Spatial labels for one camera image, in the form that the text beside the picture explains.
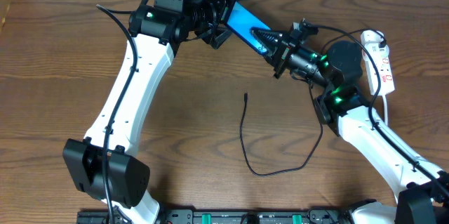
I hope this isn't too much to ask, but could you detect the blue Galaxy smartphone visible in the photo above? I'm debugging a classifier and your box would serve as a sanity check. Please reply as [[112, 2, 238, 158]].
[[226, 2, 269, 55]]

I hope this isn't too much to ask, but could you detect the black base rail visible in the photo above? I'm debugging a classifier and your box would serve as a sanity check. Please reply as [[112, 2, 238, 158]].
[[76, 209, 351, 224]]

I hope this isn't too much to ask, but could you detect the black USB charging cable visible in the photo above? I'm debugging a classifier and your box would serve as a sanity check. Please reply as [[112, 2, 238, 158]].
[[239, 28, 387, 177]]

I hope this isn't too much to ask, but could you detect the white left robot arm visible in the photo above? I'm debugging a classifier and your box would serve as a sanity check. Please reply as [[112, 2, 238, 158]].
[[62, 0, 240, 223]]

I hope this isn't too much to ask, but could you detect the white power strip cord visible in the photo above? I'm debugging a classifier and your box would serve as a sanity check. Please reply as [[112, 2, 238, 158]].
[[381, 93, 389, 126]]

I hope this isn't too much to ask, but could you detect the white power strip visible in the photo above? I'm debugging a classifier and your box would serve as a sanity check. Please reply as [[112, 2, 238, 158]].
[[363, 52, 395, 95]]

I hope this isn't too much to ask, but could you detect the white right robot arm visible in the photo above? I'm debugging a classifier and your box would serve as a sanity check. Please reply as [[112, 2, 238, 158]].
[[250, 20, 448, 223]]

